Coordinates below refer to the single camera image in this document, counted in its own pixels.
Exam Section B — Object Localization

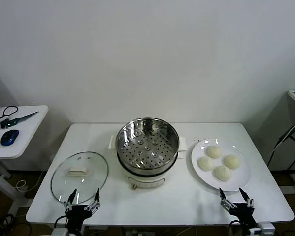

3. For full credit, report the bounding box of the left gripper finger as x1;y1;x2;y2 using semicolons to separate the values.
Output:
84;187;101;214
63;188;78;212

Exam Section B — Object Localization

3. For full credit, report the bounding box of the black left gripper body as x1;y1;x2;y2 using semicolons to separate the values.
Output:
65;205;93;236

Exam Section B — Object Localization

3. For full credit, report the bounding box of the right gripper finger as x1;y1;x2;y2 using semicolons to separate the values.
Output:
219;187;237;212
238;187;255;210

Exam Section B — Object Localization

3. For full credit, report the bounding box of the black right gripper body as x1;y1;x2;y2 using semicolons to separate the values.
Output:
229;203;258;230

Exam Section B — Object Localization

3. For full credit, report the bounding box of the glass lid with cream handle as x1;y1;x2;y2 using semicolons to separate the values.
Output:
50;151;109;205

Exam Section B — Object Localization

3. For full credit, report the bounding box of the white steamed baozi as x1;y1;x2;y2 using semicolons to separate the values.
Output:
206;145;223;159
223;154;241;170
198;156;214;171
213;165;232;182

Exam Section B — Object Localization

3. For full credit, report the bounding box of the stainless steel steamer basket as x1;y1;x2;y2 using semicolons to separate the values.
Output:
109;117;187;176

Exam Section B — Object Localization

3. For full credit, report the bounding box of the white round plate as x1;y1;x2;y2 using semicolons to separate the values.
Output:
191;139;252;192

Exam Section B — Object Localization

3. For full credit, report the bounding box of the power strip under table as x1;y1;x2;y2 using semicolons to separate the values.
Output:
126;228;158;236

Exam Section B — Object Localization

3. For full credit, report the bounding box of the white electric cooker pot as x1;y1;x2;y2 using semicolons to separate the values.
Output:
108;137;187;191

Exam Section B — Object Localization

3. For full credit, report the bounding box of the white side table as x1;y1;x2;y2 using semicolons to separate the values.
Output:
0;105;49;214

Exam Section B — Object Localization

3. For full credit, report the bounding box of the blue computer mouse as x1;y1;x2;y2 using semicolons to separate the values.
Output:
0;129;20;147

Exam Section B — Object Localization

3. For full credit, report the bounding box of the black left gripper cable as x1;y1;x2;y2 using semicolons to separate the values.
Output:
54;215;67;231

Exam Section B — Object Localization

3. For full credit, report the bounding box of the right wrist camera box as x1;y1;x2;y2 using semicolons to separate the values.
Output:
248;222;276;236

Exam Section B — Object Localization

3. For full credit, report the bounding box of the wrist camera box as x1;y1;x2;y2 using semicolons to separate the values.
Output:
52;227;69;236
248;222;276;236

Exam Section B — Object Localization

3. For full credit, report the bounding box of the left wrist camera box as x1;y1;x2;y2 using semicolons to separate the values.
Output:
52;227;69;236

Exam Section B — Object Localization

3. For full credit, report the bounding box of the white floor cable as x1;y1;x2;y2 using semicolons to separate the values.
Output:
15;169;47;191

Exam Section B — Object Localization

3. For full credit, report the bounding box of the black floor cable bundle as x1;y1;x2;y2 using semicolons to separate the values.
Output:
0;213;32;236

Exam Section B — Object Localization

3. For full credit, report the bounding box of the grey cable with black adapter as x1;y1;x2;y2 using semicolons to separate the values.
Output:
272;119;295;150

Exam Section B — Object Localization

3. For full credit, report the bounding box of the green handled knife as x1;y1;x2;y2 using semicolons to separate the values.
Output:
0;111;39;129

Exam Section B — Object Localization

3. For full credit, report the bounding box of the black looped cable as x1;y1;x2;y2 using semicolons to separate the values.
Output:
0;105;19;121

